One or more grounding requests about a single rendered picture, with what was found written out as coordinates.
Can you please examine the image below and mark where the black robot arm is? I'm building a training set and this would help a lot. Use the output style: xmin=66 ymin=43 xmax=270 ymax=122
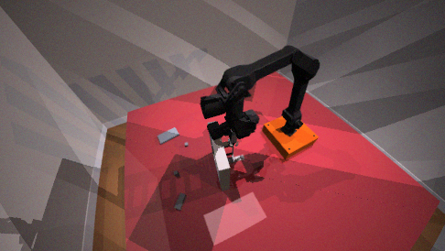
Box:
xmin=200 ymin=45 xmax=320 ymax=139

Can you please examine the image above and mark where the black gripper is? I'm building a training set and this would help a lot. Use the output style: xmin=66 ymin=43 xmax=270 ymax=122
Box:
xmin=207 ymin=109 xmax=260 ymax=140

